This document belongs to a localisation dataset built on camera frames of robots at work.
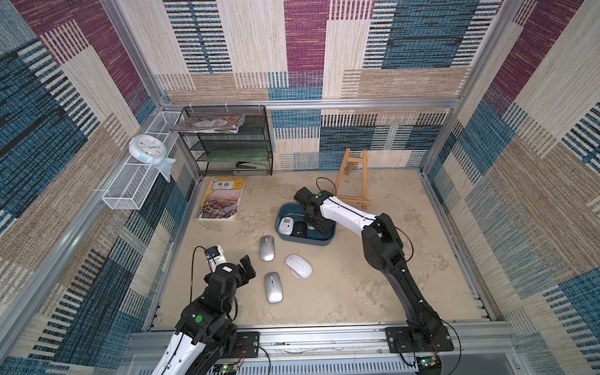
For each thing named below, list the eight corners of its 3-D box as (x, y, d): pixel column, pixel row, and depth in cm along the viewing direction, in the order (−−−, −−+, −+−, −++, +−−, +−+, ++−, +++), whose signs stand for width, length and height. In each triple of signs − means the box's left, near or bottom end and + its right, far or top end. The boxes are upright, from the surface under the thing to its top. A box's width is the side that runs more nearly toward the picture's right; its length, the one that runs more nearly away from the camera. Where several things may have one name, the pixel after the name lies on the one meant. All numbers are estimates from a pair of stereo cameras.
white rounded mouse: (280, 266, 91) (280, 263, 90) (293, 252, 95) (293, 249, 93) (303, 284, 87) (303, 282, 85) (315, 269, 91) (316, 266, 89)
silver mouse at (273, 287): (267, 306, 83) (266, 304, 81) (264, 276, 90) (263, 273, 88) (285, 302, 84) (284, 300, 82) (280, 273, 91) (280, 270, 89)
